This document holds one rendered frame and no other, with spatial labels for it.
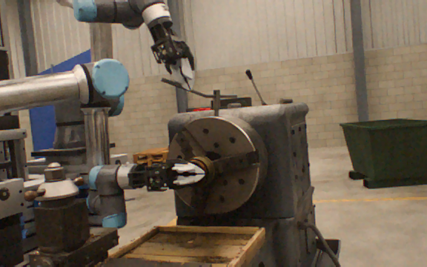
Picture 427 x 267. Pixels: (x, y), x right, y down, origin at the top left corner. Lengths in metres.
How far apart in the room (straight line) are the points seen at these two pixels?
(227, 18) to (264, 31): 1.11
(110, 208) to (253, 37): 10.46
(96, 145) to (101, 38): 0.48
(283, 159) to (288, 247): 0.30
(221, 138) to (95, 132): 0.41
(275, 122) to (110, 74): 0.56
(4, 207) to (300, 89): 10.34
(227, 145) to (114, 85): 0.38
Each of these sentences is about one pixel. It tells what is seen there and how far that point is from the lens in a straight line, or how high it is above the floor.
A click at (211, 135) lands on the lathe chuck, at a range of 1.28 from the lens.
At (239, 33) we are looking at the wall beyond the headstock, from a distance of 11.58.
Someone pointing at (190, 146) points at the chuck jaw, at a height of 1.15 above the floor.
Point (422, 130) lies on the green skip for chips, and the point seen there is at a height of 0.74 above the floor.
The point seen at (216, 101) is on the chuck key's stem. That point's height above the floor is 1.28.
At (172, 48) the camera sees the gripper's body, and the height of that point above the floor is 1.44.
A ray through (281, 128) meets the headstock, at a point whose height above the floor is 1.17.
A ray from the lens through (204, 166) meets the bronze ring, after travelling 1.18.
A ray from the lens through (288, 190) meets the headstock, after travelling 1.42.
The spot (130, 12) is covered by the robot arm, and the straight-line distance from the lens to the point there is 1.30.
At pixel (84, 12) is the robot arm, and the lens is 1.26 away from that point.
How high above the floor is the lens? 1.26
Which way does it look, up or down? 3 degrees down
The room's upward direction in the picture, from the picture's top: 5 degrees counter-clockwise
